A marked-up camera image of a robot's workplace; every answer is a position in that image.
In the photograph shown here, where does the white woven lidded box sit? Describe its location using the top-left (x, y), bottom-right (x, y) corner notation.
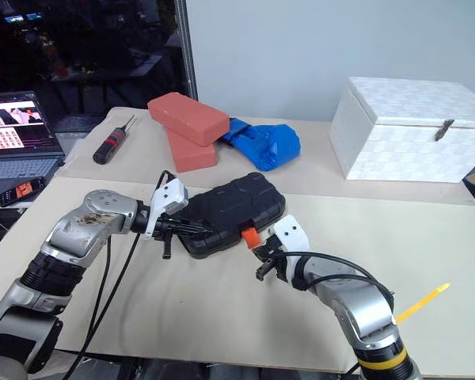
top-left (327, 76), bottom-right (475, 184)

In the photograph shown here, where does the black mobile phone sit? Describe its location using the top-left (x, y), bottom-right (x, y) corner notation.
top-left (0, 177), bottom-right (48, 207)

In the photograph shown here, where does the metal window post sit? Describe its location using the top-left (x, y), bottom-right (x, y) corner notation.
top-left (173, 0), bottom-right (200, 102)

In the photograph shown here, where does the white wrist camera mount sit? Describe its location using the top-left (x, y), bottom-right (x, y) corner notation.
top-left (142, 177), bottom-right (190, 241)
top-left (269, 215), bottom-right (310, 285)

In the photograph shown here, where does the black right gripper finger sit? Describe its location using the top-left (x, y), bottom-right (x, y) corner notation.
top-left (255, 259), bottom-right (273, 281)
top-left (251, 241), bottom-right (271, 261)

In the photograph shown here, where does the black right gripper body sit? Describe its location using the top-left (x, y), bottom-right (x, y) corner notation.
top-left (263, 235), bottom-right (291, 280)

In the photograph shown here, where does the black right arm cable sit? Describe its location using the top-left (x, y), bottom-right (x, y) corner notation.
top-left (276, 253), bottom-right (395, 306)

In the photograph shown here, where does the open laptop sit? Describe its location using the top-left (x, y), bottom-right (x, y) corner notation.
top-left (0, 90), bottom-right (67, 203)

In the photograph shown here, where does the blue folded bag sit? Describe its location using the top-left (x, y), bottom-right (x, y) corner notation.
top-left (220, 117), bottom-right (302, 172)

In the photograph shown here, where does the yellow plastic stick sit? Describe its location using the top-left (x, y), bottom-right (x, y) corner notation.
top-left (395, 282), bottom-right (451, 324)

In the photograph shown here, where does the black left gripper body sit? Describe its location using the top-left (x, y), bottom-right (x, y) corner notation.
top-left (153, 213), bottom-right (183, 243)

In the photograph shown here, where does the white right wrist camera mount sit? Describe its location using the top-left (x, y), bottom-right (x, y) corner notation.
top-left (269, 215), bottom-right (310, 285)

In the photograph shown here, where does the black red screwdriver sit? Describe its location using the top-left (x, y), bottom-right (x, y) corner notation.
top-left (92, 114), bottom-right (138, 165)

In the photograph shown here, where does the red brick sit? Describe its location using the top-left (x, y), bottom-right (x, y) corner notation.
top-left (166, 128), bottom-right (219, 174)
top-left (147, 93), bottom-right (230, 147)

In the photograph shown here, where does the black plastic tool case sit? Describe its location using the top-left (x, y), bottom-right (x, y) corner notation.
top-left (173, 172), bottom-right (287, 260)

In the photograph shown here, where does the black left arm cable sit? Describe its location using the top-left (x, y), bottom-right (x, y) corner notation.
top-left (63, 169), bottom-right (176, 380)

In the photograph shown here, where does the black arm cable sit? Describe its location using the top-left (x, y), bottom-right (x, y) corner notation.
top-left (276, 253), bottom-right (395, 306)
top-left (63, 169), bottom-right (176, 380)

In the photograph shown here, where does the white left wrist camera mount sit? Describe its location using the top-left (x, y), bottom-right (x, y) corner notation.
top-left (142, 177), bottom-right (190, 241)

